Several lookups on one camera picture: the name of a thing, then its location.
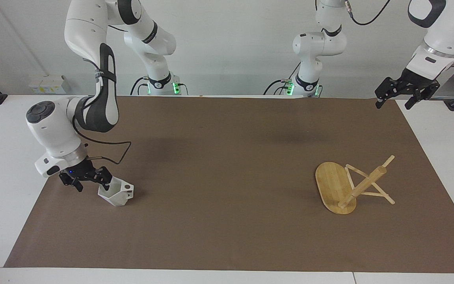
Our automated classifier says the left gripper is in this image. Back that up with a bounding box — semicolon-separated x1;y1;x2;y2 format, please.
374;69;441;110

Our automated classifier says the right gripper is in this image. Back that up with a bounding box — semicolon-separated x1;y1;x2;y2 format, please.
58;157;114;193

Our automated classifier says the white angular cup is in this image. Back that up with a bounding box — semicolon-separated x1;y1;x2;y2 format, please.
97;177;134;207

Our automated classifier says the wooden cup rack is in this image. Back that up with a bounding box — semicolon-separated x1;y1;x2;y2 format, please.
315;155;396;215

